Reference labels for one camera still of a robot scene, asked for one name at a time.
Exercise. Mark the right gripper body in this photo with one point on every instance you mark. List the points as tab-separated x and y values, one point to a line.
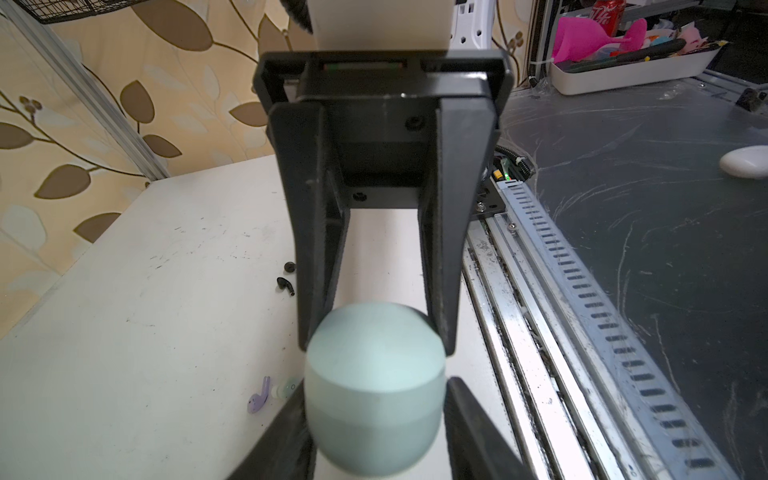
382	129

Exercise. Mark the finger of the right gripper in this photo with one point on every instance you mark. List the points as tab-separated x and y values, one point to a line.
464	138
313	186

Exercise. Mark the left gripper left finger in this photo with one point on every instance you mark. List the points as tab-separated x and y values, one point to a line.
285	451

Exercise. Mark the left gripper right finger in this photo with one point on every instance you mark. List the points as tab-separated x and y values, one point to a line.
477	450

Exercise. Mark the mint green earbud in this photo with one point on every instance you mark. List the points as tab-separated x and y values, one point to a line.
284	389

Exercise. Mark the mint green charging case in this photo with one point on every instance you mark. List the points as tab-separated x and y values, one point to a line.
374	387

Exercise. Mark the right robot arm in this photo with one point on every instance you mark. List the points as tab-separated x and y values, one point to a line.
377	26

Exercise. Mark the purple earbud lower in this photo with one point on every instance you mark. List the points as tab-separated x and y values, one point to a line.
258	400

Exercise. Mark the black earbud left one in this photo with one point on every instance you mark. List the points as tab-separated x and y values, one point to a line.
284	284

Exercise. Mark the white tray with clutter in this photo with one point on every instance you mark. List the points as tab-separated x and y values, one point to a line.
572	80

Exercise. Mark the white oval object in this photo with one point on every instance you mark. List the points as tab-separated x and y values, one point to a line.
748	162

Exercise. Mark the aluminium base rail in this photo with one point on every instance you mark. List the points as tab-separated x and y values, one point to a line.
585	398

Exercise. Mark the right wire basket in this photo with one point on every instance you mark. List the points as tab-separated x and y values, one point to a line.
59	11

